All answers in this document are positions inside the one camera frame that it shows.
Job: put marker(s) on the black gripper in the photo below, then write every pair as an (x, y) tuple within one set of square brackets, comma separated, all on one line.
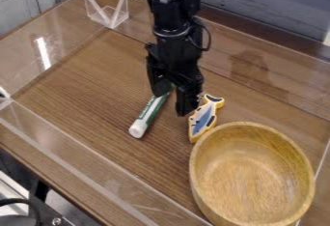
[(172, 64)]

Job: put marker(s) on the clear acrylic front wall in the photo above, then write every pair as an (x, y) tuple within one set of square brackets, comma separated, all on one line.
[(114, 196)]

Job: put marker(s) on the brown wooden bowl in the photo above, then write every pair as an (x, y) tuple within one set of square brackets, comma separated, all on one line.
[(251, 176)]

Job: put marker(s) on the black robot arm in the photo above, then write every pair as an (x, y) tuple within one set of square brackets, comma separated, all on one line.
[(173, 17)]

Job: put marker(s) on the yellow blue fish toy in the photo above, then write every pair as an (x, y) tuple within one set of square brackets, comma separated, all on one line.
[(203, 119)]

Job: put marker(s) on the green white marker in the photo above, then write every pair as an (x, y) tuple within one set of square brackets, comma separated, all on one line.
[(146, 115)]

